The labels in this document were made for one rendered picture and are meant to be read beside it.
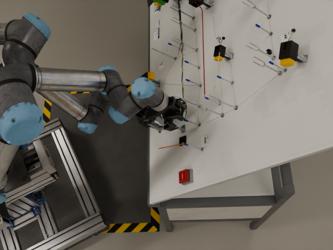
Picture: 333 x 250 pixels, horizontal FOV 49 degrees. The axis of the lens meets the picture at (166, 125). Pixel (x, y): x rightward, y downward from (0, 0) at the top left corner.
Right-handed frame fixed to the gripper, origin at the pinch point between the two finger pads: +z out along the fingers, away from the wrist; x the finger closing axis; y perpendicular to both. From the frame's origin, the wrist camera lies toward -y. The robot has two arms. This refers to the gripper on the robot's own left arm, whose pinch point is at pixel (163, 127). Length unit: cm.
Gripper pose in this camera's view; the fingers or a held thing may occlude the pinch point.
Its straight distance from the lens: 168.1
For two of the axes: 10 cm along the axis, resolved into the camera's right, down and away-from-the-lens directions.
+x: 6.5, -7.4, -1.7
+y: 2.2, 3.9, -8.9
